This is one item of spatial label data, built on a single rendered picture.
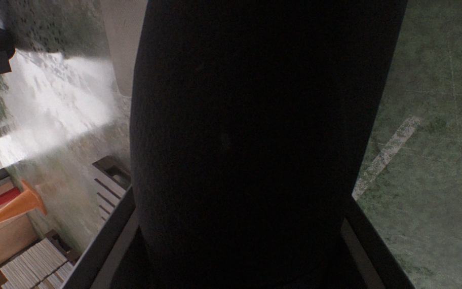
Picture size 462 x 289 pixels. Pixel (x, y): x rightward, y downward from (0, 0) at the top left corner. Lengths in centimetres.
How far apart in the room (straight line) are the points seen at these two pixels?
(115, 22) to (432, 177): 109
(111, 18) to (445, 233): 127
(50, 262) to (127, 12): 384
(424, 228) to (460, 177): 21
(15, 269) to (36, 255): 26
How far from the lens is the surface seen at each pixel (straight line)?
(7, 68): 212
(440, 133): 86
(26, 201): 421
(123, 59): 100
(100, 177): 182
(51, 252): 447
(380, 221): 103
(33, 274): 438
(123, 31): 96
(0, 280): 629
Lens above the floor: 78
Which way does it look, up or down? 47 degrees down
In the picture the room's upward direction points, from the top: 130 degrees counter-clockwise
